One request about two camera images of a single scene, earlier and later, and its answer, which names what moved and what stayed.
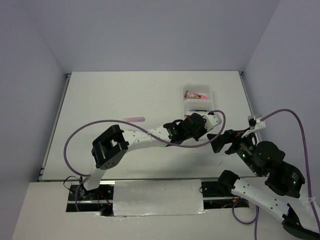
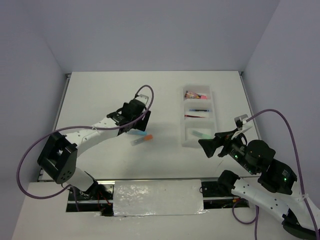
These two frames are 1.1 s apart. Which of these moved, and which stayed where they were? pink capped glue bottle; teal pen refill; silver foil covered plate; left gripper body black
Moved: left gripper body black
Stayed: silver foil covered plate; pink capped glue bottle; teal pen refill
